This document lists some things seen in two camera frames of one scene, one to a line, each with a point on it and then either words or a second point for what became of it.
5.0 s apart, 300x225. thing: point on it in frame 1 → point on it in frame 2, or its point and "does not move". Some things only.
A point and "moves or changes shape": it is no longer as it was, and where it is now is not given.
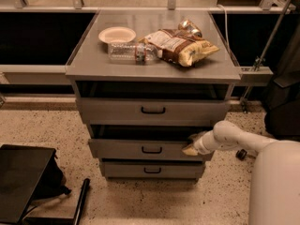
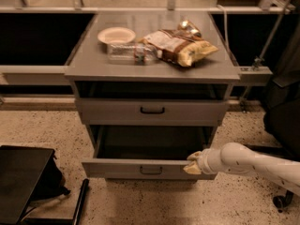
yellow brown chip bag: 178,47 does not move
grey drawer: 140,149 moves or changes shape
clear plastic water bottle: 128,52 does not move
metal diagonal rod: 247,89 does not move
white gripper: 200,145 → 204,161
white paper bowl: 117,35 does not move
